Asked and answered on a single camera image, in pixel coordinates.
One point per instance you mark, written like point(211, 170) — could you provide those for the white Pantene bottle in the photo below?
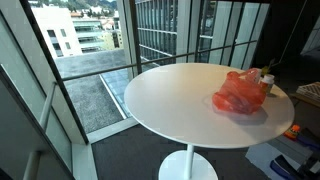
point(258, 76)

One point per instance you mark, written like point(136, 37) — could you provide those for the amber bottle with white lid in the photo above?
point(267, 80)

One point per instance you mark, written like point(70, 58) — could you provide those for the dark metal window railing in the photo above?
point(133, 65)

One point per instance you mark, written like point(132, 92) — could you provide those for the red plastic bag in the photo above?
point(238, 95)

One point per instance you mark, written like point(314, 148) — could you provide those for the yellow green small object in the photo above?
point(265, 70)

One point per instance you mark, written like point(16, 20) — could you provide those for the white floor board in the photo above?
point(260, 156)

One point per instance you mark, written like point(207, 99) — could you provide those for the orange toy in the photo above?
point(292, 132)

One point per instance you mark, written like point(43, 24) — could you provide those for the blue floor item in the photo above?
point(278, 168)

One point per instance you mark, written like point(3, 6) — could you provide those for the white lattice tray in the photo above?
point(310, 91)

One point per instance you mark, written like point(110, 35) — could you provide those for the white table pedestal base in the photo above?
point(176, 166)

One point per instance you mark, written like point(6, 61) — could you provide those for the white pipe rail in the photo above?
point(46, 106)

